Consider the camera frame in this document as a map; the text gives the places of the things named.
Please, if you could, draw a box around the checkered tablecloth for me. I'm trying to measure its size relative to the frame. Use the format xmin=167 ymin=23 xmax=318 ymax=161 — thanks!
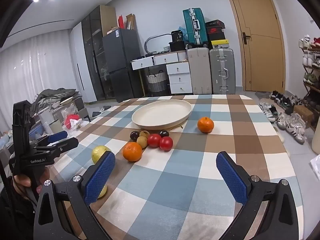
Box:
xmin=51 ymin=94 xmax=300 ymax=240

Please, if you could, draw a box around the cream round plate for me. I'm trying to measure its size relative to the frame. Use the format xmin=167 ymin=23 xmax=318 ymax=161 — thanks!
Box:
xmin=132 ymin=99 xmax=192 ymax=131

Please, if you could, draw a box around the brown cardboard box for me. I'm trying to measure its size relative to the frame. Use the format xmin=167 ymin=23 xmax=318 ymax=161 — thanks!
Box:
xmin=293 ymin=104 xmax=314 ymax=128

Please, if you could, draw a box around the plain black shoe box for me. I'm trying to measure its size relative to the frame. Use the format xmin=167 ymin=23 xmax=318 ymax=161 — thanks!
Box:
xmin=207 ymin=33 xmax=227 ymax=42

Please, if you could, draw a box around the white vanity desk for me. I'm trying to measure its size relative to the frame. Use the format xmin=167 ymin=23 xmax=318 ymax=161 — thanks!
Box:
xmin=131 ymin=51 xmax=193 ymax=97

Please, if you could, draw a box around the yellow-green pear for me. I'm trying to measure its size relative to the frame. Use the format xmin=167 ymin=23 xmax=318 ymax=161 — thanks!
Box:
xmin=91 ymin=145 xmax=112 ymax=165

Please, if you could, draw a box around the black printed box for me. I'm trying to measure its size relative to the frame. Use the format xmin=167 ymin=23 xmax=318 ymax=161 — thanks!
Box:
xmin=171 ymin=30 xmax=184 ymax=44

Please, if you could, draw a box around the red tomato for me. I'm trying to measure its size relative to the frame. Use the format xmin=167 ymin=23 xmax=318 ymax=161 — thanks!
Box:
xmin=147 ymin=134 xmax=162 ymax=148
xmin=159 ymin=136 xmax=174 ymax=152

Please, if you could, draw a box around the red plastic bag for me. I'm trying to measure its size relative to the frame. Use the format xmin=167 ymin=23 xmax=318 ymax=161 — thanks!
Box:
xmin=64 ymin=114 xmax=80 ymax=130

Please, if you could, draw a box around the wooden door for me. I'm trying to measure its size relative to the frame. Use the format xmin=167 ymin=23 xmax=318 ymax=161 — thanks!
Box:
xmin=222 ymin=0 xmax=287 ymax=93

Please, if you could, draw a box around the open cardboard box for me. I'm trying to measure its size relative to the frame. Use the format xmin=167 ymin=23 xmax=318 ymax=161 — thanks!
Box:
xmin=126 ymin=14 xmax=137 ymax=30

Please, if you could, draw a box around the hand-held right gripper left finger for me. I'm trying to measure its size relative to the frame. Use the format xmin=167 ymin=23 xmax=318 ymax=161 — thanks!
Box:
xmin=33 ymin=151 xmax=116 ymax=240

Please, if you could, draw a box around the white container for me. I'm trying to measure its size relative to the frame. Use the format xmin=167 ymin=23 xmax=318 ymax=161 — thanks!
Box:
xmin=39 ymin=106 xmax=53 ymax=128

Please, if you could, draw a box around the oval vanity mirror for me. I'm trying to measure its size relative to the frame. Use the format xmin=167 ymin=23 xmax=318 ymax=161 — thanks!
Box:
xmin=144 ymin=34 xmax=173 ymax=55

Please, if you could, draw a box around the woven laundry basket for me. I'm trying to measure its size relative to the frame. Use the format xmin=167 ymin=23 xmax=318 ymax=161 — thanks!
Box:
xmin=146 ymin=71 xmax=167 ymax=97

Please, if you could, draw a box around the grey doormat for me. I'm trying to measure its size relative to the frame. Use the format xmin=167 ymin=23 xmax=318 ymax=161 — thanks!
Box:
xmin=255 ymin=91 xmax=273 ymax=100

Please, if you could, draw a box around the black case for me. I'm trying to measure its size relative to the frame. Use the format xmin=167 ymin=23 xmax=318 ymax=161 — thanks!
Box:
xmin=169 ymin=41 xmax=187 ymax=52

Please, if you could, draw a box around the teal suitcase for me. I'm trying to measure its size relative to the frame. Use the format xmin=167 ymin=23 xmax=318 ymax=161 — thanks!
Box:
xmin=182 ymin=7 xmax=209 ymax=48

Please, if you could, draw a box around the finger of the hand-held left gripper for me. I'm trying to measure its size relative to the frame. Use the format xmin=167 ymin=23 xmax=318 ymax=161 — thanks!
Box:
xmin=32 ymin=137 xmax=79 ymax=158
xmin=29 ymin=130 xmax=68 ymax=148

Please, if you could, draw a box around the white curtain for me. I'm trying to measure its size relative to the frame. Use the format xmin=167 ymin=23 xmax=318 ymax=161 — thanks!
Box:
xmin=0 ymin=27 xmax=83 ymax=135

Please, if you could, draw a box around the red and black shoe box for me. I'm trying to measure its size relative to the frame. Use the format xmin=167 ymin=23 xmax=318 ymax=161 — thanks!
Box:
xmin=205 ymin=27 xmax=225 ymax=35

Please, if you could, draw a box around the white plastic bag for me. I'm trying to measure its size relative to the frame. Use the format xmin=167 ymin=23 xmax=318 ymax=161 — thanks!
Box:
xmin=309 ymin=154 xmax=320 ymax=183

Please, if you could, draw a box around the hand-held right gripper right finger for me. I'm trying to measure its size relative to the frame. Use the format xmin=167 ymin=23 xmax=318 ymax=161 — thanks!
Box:
xmin=216 ymin=151 xmax=299 ymax=240

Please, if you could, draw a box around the orange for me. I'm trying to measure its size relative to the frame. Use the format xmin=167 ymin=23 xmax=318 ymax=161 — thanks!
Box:
xmin=197 ymin=117 xmax=215 ymax=133
xmin=122 ymin=142 xmax=143 ymax=162

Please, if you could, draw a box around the dark grey refrigerator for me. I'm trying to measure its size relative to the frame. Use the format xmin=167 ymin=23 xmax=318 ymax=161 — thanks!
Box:
xmin=102 ymin=28 xmax=144 ymax=99

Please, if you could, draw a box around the dark glass cabinet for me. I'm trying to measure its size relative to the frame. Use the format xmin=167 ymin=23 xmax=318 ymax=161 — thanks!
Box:
xmin=82 ymin=5 xmax=110 ymax=100

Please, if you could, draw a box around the yellow and black shoe box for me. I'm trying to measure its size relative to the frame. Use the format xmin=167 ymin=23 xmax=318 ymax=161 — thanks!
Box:
xmin=211 ymin=39 xmax=230 ymax=49

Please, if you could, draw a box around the silver suitcase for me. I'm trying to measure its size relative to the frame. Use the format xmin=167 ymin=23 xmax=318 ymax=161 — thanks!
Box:
xmin=209 ymin=48 xmax=237 ymax=95

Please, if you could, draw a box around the row of colourful shoes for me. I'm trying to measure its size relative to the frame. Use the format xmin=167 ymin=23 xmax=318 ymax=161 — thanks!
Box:
xmin=299 ymin=34 xmax=320 ymax=87

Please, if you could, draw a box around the pile of dark clothes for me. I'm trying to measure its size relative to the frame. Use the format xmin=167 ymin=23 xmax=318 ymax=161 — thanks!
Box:
xmin=32 ymin=88 xmax=80 ymax=110

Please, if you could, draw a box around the cluster of sneakers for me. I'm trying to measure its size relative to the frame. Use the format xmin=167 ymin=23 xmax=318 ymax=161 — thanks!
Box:
xmin=259 ymin=90 xmax=308 ymax=145

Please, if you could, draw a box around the person's left forearm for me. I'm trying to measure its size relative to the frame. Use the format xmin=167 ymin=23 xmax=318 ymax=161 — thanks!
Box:
xmin=0 ymin=177 xmax=38 ymax=240

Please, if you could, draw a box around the person's left hand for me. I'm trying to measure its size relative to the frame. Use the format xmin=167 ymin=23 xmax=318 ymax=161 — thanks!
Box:
xmin=14 ymin=167 xmax=50 ymax=194

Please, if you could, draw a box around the large green-yellow mango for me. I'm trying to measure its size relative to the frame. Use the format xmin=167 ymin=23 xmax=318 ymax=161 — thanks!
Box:
xmin=97 ymin=185 xmax=108 ymax=199

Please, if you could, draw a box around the beige suitcase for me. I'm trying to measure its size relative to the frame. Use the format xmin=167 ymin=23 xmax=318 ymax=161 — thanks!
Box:
xmin=187 ymin=47 xmax=213 ymax=95

